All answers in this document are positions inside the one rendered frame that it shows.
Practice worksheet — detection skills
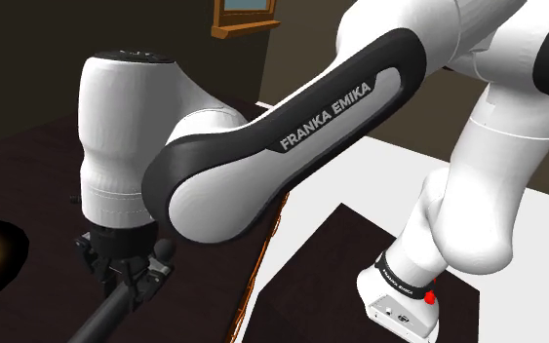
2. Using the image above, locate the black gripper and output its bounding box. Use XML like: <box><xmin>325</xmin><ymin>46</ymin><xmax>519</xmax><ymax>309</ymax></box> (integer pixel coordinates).
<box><xmin>74</xmin><ymin>221</ymin><xmax>175</xmax><ymax>306</ymax></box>

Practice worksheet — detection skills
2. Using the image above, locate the black cylindrical rod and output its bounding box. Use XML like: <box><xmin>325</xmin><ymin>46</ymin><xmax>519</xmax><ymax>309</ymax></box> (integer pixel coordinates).
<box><xmin>66</xmin><ymin>237</ymin><xmax>178</xmax><ymax>343</ymax></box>

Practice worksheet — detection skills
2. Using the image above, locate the dark brown table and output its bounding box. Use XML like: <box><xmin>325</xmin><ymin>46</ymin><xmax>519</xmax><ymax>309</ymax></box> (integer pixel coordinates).
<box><xmin>0</xmin><ymin>96</ymin><xmax>291</xmax><ymax>343</ymax></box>

